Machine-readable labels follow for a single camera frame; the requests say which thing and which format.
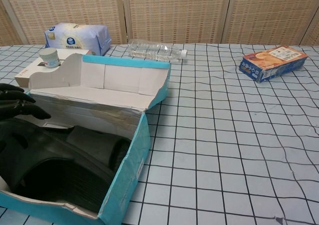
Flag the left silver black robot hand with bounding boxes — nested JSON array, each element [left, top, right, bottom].
[[0, 83, 52, 121]]

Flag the orange blue snack box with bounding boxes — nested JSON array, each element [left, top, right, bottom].
[[239, 44, 309, 83]]

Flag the black rubber slipper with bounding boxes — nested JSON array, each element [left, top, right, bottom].
[[65, 125, 133, 172], [0, 117, 118, 212]]

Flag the small grey jar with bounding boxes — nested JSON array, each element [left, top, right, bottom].
[[38, 48, 61, 69]]

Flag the flat white product box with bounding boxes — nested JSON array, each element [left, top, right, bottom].
[[13, 48, 92, 88]]

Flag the teal cardboard shoe box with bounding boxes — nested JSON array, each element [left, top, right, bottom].
[[0, 53, 172, 221]]

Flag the blue white tissue pack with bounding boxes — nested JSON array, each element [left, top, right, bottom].
[[44, 22, 112, 57]]

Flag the clear plastic water bottle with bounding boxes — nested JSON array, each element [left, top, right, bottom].
[[127, 38, 188, 63]]

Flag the blue checkered tablecloth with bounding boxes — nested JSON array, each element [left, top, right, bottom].
[[0, 42, 319, 225]]

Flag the beige bamboo folding screen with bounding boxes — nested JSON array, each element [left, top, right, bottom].
[[0, 0, 319, 47]]

